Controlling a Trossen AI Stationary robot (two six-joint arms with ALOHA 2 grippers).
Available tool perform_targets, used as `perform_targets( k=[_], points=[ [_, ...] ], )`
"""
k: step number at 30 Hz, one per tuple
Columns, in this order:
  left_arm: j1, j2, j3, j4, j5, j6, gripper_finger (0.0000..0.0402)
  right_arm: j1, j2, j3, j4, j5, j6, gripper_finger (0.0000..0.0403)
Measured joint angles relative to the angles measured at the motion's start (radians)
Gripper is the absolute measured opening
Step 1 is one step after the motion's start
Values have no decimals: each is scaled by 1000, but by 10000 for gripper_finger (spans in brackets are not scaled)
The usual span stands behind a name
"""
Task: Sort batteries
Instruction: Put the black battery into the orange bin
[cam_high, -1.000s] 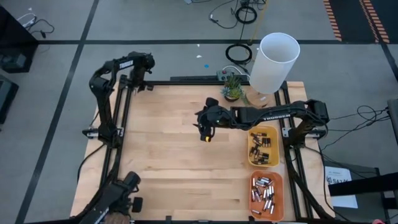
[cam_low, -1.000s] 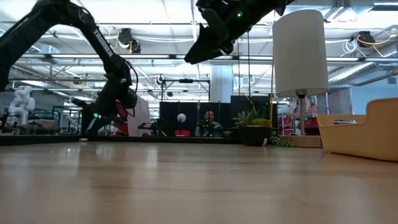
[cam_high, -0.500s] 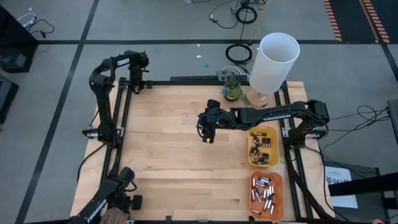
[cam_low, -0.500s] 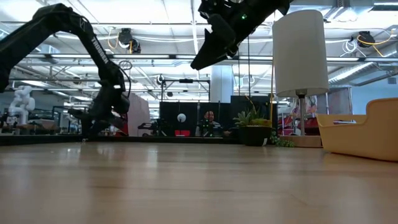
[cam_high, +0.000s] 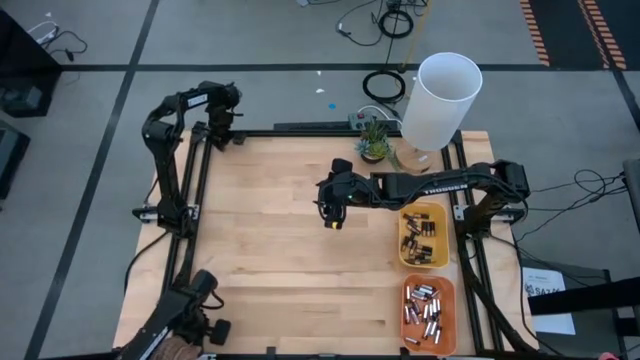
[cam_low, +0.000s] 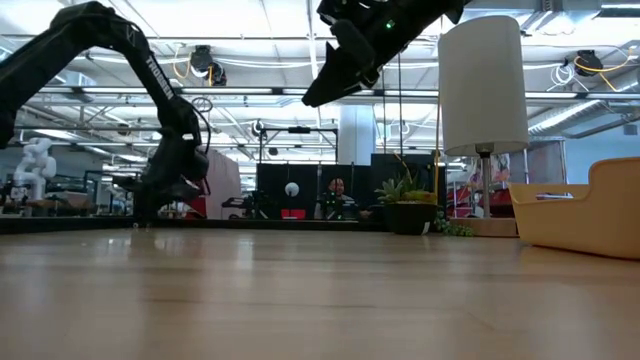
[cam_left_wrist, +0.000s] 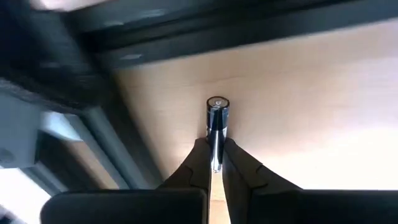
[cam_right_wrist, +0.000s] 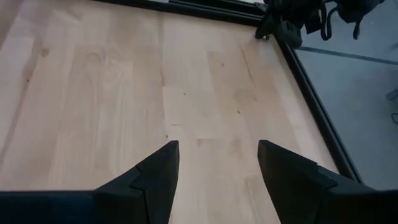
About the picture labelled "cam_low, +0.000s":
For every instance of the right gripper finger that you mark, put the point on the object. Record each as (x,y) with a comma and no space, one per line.
(335,85)

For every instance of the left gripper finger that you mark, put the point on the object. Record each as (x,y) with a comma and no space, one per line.
(145,210)

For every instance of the white shade table lamp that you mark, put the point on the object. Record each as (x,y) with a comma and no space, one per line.
(482,85)

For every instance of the yellow plastic bin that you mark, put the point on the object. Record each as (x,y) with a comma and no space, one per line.
(575,225)

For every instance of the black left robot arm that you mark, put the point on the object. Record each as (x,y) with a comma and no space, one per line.
(50,55)

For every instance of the white round column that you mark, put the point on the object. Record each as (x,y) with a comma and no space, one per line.
(356,135)

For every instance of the black workstation frames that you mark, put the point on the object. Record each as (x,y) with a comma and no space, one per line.
(95,172)

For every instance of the white globe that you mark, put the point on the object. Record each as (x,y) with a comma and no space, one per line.
(292,189)

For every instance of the person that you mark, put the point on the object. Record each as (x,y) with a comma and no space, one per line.
(340,200)

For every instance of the red box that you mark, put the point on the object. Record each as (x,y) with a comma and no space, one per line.
(293,214)

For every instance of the potted succulent plant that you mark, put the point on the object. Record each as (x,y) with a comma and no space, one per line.
(410,217)

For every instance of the red machine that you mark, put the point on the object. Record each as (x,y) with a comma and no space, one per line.
(500,202)

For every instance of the grey partition board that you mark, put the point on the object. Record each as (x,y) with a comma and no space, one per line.
(547,160)

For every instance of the black gantry frame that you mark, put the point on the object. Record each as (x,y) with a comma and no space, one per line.
(298,130)

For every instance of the ceiling light rail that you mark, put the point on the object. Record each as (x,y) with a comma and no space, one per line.
(225,91)

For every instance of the silver ceiling duct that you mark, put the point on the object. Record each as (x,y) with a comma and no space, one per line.
(565,117)

